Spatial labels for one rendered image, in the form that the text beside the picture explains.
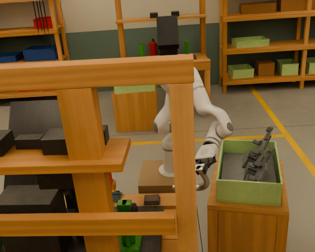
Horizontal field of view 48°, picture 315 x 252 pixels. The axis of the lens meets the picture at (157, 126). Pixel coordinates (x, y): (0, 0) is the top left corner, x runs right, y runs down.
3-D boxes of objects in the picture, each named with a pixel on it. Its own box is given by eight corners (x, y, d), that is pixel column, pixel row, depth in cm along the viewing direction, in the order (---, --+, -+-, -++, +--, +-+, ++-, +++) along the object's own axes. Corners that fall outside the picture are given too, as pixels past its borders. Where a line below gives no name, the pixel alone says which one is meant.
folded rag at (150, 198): (160, 197, 230) (160, 193, 228) (159, 205, 222) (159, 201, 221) (144, 198, 230) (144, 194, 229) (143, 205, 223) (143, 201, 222)
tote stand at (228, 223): (216, 231, 329) (216, 156, 297) (275, 238, 316) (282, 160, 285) (208, 291, 268) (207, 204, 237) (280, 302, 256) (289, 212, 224)
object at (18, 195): (21, 234, 205) (7, 184, 192) (72, 234, 203) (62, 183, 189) (7, 258, 189) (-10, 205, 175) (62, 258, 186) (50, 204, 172)
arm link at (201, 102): (216, 79, 187) (239, 132, 181) (196, 93, 199) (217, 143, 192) (205, 80, 182) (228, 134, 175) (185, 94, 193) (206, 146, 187)
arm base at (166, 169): (159, 163, 262) (157, 141, 254) (185, 162, 261) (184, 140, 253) (158, 177, 245) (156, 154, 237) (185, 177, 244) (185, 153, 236)
